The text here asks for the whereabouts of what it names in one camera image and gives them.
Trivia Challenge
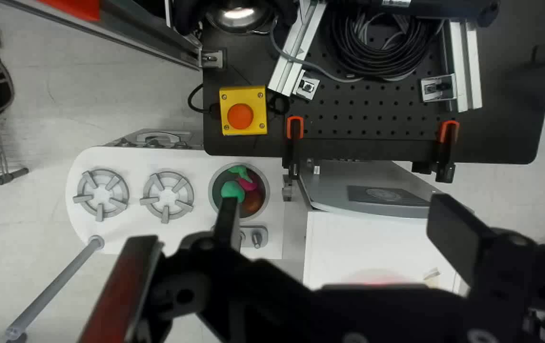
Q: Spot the brown toy ball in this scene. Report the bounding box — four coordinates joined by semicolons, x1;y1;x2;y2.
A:
240;191;264;215

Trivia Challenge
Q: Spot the green plush toy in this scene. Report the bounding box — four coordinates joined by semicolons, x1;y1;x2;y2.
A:
220;165;254;203

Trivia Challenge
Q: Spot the white toy kitchen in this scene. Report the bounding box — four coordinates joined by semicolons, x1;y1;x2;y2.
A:
65;128;471;292

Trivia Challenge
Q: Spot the orange and black clamp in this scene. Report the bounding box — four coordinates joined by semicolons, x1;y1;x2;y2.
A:
412;120;460;184
282;116;305;181

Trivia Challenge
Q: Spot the coil of black cable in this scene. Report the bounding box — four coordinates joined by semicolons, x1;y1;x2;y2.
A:
327;4;441;81

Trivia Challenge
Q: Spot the metal rail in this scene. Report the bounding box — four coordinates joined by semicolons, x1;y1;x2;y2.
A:
0;0;225;72

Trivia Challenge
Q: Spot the pink toy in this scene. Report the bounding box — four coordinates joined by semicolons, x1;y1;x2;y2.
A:
237;173;259;192

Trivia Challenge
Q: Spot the toy kitchen sink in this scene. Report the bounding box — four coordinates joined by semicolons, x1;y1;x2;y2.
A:
208;162;271;221

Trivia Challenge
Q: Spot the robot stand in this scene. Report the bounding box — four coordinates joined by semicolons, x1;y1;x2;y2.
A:
200;0;545;165

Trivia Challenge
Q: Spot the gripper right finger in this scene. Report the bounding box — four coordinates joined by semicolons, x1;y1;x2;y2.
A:
426;192;545;343

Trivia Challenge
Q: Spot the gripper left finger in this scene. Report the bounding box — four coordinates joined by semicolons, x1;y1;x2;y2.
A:
78;196;273;343

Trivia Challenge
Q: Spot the yellow emergency stop button box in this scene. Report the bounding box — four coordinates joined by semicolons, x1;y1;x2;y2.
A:
219;85;268;137

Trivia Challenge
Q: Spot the grey rod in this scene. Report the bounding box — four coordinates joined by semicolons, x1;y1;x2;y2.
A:
5;234;106;342

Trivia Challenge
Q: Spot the grey toy stove burner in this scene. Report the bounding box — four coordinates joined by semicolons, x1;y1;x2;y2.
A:
139;171;196;225
72;168;130;223

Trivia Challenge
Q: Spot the grey flat box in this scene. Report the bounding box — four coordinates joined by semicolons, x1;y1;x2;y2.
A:
297;159;445;220

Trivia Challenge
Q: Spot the grey toy kitchen tap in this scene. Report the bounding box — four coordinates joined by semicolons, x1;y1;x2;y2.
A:
238;225;269;251

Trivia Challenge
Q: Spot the grey cable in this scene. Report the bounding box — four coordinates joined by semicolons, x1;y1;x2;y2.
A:
268;26;355;84

